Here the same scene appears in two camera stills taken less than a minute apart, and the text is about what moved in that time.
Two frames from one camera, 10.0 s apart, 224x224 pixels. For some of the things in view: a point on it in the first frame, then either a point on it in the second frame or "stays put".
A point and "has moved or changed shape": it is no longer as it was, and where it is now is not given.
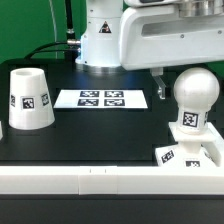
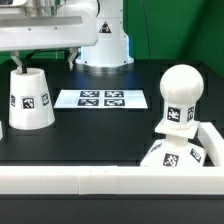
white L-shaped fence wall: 114,180 stays put
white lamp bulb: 195,90 has moved or changed shape
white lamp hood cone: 30,105 stays put
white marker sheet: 100,98 stays put
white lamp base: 192,150 has moved or changed shape
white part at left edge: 1,131 stays put
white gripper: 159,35 -> 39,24
